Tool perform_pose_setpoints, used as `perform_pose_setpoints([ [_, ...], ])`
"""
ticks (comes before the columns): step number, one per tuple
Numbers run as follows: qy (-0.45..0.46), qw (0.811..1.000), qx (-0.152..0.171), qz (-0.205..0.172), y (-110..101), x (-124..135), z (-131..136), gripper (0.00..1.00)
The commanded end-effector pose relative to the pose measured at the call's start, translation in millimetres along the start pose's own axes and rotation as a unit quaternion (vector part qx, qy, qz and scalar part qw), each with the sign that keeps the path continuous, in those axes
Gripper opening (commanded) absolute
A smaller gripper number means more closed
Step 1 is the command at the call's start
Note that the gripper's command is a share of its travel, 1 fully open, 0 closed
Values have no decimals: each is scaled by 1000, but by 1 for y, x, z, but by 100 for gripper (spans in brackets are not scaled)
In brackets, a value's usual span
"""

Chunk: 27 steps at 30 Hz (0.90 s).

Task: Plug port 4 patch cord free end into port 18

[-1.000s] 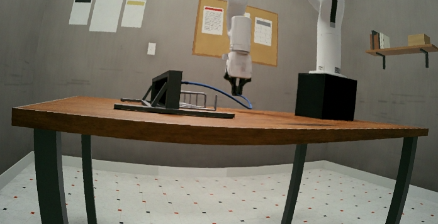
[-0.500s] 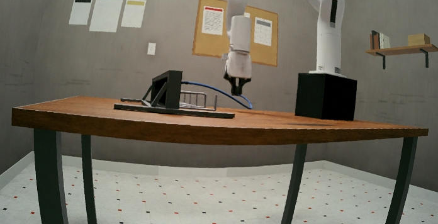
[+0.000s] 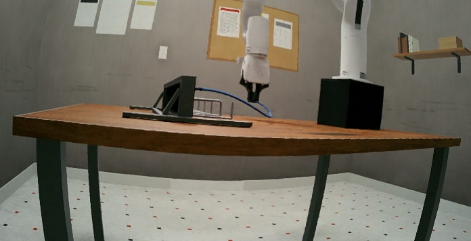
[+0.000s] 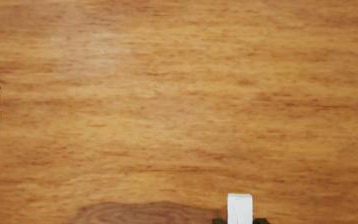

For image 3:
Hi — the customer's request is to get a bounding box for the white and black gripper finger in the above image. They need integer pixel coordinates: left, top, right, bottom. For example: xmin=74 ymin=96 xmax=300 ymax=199
xmin=239 ymin=73 xmax=254 ymax=103
xmin=253 ymin=83 xmax=269 ymax=102

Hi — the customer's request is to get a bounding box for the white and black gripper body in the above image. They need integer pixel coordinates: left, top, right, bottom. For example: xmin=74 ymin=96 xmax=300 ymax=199
xmin=241 ymin=55 xmax=269 ymax=84

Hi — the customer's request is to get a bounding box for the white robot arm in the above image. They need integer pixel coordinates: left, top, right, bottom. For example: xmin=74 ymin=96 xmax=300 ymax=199
xmin=242 ymin=0 xmax=374 ymax=84

